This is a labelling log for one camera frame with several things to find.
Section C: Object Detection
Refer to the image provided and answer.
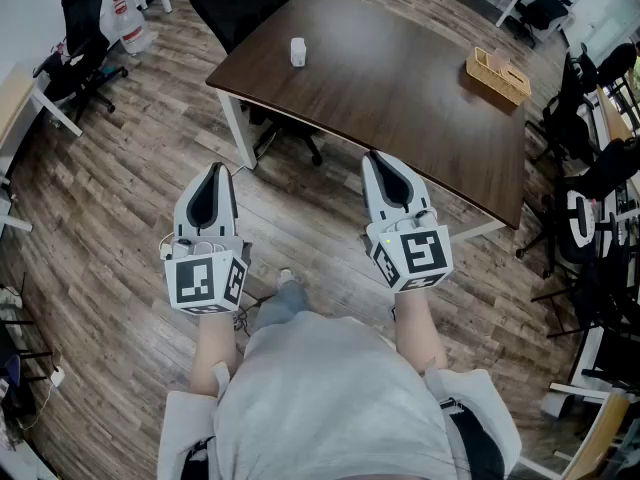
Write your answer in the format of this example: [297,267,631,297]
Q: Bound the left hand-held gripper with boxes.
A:
[158,161,252,317]

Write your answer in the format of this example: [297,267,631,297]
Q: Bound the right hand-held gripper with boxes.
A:
[360,150,455,294]

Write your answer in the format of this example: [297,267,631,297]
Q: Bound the person's right forearm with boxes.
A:
[392,288,450,375]

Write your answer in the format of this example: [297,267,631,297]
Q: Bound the person's left forearm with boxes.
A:
[188,311,247,398]

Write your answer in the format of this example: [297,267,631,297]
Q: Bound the white table leg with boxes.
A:
[216,89,259,171]
[447,217,509,244]

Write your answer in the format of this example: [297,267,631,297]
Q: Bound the person's left leg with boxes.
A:
[253,278,312,332]

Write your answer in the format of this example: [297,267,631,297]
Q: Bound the woven wicker basket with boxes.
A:
[465,46,532,107]

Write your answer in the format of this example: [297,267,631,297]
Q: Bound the clear water jug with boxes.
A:
[110,0,152,57]

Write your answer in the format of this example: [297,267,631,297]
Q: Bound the large black office chair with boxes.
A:
[187,0,325,167]

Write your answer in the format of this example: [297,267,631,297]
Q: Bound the white desk with wooden top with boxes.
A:
[0,60,84,169]
[548,381,634,480]

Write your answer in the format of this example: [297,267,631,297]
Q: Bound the person's grey t-shirt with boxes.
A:
[156,311,524,480]

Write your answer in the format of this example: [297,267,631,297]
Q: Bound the black floor cable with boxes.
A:
[231,292,277,338]

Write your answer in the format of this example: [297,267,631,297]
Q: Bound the black strap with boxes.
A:
[180,435,217,480]
[439,396,507,480]

